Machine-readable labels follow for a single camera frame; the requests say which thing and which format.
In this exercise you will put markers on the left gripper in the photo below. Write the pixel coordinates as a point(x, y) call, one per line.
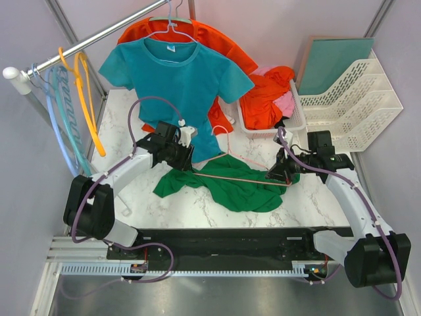
point(185, 162)

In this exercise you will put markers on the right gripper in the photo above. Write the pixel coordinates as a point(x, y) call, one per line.
point(281, 170)

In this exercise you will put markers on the pink wire hanger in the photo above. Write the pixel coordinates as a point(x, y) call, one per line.
point(231, 161)

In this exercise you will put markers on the green t-shirt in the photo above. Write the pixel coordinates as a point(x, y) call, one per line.
point(233, 195)

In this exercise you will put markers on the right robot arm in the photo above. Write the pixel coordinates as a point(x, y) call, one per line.
point(376, 255)

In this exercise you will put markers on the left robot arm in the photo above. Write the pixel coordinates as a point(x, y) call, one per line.
point(90, 211)

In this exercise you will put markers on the teal t-shirt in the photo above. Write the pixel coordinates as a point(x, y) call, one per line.
point(177, 81)

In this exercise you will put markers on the orange hanging t-shirt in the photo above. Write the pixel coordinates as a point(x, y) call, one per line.
point(184, 31)

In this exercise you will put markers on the orange plastic hanger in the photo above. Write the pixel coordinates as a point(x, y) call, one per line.
point(80, 72)

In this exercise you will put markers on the mint green hanger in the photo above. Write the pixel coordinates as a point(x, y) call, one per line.
point(172, 15)

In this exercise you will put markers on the teal plastic hanger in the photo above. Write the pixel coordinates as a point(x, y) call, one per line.
point(66, 109)

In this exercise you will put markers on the light blue plastic hanger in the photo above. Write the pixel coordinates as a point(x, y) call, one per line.
point(58, 126)

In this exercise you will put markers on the black cloth in basket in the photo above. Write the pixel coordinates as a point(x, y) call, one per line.
point(281, 123)

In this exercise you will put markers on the white laundry basket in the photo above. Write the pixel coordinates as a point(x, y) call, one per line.
point(296, 122)

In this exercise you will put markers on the orange cloth in basket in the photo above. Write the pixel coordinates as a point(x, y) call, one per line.
point(258, 110)

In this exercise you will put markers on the pink cloth in basket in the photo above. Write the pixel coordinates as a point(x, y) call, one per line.
point(280, 75)

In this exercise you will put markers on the white file organizer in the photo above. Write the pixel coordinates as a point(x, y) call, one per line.
point(356, 109)

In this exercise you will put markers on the teal board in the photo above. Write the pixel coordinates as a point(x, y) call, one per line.
point(325, 59)

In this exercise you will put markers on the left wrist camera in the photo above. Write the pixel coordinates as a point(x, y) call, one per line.
point(187, 133)

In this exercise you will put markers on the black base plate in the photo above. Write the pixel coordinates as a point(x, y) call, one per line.
point(223, 248)

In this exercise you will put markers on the white cable duct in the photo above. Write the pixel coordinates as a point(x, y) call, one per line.
point(131, 269)

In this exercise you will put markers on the blue wire hanger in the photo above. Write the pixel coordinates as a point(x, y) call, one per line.
point(170, 27)

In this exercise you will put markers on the metal clothes rail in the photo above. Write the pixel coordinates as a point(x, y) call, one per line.
point(20, 79)

